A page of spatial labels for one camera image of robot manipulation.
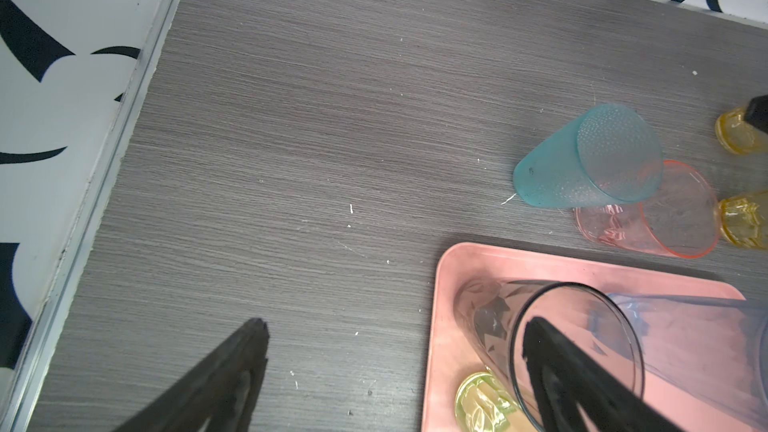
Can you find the short pink glass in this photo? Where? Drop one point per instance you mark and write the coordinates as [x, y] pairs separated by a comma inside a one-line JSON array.
[[678, 221]]

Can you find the tall blue glass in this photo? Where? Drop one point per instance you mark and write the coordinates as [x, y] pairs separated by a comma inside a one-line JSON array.
[[712, 348]]

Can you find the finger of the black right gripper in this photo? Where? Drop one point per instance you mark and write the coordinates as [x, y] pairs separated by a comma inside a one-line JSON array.
[[756, 113]]

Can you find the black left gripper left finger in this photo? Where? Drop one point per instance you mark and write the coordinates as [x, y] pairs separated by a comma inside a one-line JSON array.
[[220, 393]]

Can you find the teal glass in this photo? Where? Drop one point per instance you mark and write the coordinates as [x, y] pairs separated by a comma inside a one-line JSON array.
[[609, 155]]

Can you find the tall dark grey glass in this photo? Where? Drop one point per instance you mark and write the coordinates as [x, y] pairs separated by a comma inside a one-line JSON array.
[[493, 314]]

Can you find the tall green glass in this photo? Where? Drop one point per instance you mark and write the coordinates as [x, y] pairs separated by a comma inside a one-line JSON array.
[[482, 404]]

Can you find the tall yellow glass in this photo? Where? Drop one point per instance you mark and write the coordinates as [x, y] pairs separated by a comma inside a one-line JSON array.
[[738, 137]]

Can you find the short yellow glass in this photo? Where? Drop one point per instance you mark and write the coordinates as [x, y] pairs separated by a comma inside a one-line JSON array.
[[743, 220]]

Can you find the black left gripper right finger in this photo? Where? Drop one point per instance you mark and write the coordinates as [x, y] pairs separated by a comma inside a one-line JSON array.
[[572, 390]]

